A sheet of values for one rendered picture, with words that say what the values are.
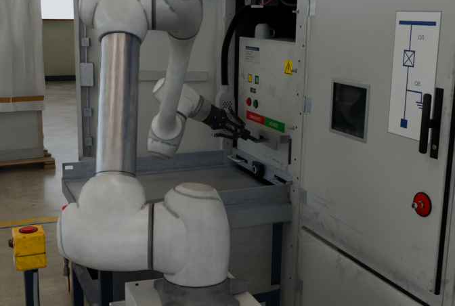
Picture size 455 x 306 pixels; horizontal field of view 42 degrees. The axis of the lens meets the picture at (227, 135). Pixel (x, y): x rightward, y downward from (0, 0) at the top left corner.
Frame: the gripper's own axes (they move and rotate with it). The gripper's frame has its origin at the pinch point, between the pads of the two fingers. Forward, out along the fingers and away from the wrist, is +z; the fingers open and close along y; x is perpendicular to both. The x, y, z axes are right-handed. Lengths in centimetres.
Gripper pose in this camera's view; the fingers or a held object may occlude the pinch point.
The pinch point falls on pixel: (248, 136)
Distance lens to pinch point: 227.3
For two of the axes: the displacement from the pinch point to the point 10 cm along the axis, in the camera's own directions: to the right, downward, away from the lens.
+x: 4.0, 2.0, -8.9
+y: -4.7, 8.8, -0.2
